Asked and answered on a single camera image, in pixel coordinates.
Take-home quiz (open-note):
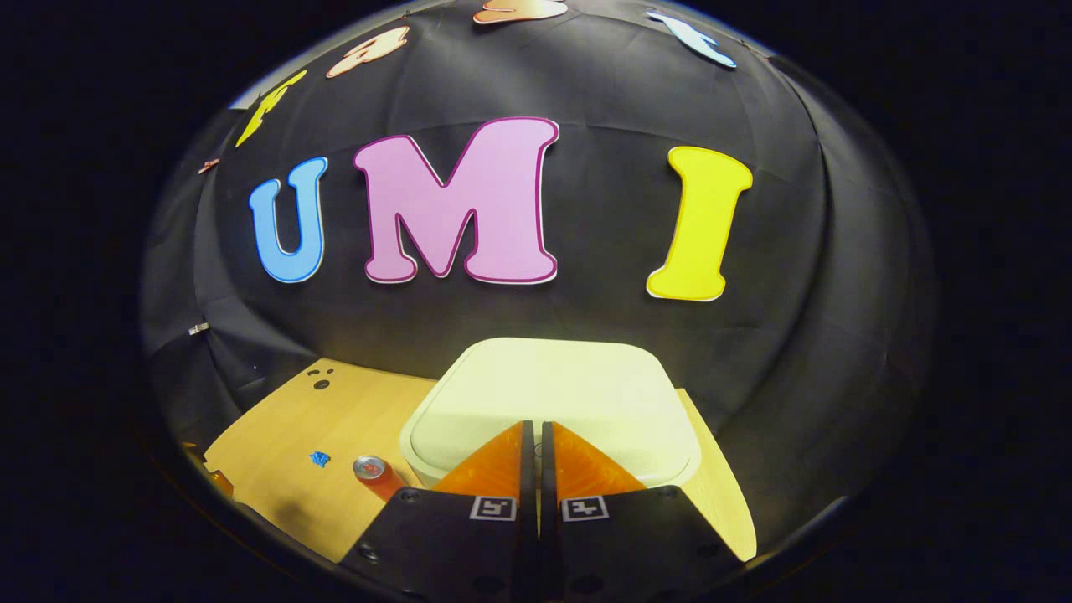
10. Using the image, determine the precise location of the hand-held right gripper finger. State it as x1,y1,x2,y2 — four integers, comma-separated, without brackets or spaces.
540,420,759,603
335,420,537,603

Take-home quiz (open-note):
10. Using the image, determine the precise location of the red pop can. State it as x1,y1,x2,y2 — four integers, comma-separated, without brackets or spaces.
352,455,407,503

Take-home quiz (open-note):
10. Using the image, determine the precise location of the black backdrop cloth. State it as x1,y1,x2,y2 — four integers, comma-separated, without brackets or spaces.
141,0,937,537

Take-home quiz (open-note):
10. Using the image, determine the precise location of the green desktop garbage bin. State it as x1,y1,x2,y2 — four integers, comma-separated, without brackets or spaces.
399,338,703,493

